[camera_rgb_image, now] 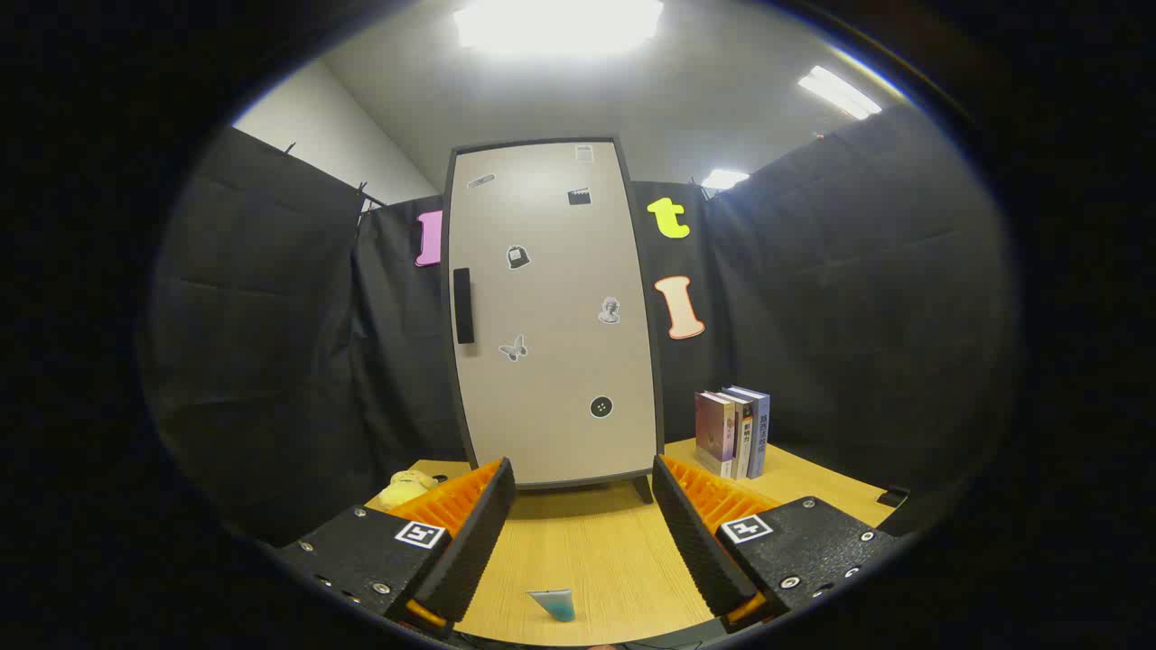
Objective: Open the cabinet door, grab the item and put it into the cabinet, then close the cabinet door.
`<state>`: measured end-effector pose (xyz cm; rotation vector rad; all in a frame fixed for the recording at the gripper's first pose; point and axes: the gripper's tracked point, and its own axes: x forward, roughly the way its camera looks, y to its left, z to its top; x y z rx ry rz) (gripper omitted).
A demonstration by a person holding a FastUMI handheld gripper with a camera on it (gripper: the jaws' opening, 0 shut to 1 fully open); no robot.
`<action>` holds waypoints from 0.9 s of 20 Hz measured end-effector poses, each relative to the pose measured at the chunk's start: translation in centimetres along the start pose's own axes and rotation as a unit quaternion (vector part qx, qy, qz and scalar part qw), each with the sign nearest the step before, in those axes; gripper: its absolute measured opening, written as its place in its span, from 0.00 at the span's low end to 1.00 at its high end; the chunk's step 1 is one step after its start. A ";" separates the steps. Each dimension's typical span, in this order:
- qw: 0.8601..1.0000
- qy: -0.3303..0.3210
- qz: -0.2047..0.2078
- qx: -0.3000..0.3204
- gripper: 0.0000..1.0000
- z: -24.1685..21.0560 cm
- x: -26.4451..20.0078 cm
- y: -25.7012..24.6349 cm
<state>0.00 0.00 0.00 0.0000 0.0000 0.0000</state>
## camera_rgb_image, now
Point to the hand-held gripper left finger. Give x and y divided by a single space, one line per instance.
479 542

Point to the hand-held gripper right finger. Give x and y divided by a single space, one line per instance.
695 542

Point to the white and blue tube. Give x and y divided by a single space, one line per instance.
555 603

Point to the light grey cabinet door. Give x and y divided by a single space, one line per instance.
560 271

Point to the dark grey cabinet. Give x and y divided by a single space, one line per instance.
642 488

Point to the yellow plush toy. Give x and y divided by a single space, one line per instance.
402 492

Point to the pink and purple book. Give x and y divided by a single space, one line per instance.
713 433

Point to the white spine book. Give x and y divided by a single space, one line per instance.
744 442

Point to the small black clip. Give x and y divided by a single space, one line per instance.
894 496

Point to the black backdrop cloth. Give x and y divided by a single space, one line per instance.
858 298

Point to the small ceiling light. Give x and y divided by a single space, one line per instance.
725 179

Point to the long ceiling light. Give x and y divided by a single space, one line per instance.
838 90

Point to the large ceiling light panel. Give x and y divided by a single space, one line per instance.
555 23

